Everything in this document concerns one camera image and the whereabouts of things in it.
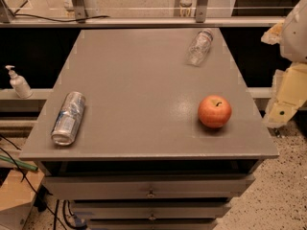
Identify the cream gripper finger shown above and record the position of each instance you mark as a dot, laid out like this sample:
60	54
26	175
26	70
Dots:
289	94
273	34

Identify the clear plastic water bottle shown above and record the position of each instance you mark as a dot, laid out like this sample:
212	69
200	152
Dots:
199	47

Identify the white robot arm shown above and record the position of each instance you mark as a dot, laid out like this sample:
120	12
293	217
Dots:
293	45

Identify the silver redbull can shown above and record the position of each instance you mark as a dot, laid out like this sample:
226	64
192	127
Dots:
69	119

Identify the white pump dispenser bottle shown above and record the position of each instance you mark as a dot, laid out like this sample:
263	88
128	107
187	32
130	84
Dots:
19	84

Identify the red apple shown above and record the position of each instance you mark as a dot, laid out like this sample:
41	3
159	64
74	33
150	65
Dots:
214	111

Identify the top grey drawer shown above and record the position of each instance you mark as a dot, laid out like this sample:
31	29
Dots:
148	187

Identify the grey drawer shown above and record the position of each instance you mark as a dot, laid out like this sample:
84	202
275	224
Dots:
149	209
158	224
148	187

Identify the grey drawer cabinet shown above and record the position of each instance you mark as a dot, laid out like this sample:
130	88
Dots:
141	111

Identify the middle grey drawer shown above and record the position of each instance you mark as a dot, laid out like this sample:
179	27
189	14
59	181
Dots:
149	209

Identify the bottom grey drawer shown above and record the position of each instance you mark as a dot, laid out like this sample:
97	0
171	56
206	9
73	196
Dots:
158	224

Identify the cardboard box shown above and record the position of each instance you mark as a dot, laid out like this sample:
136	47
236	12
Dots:
16	201

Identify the green rod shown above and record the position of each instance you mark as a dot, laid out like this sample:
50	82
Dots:
19	163

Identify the right metal bracket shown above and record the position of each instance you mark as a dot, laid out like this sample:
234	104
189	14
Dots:
201	10

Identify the metal bracket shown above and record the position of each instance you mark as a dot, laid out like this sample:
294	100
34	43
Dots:
79	10
201	10

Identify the left metal bracket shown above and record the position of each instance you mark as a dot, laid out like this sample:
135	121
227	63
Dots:
79	10

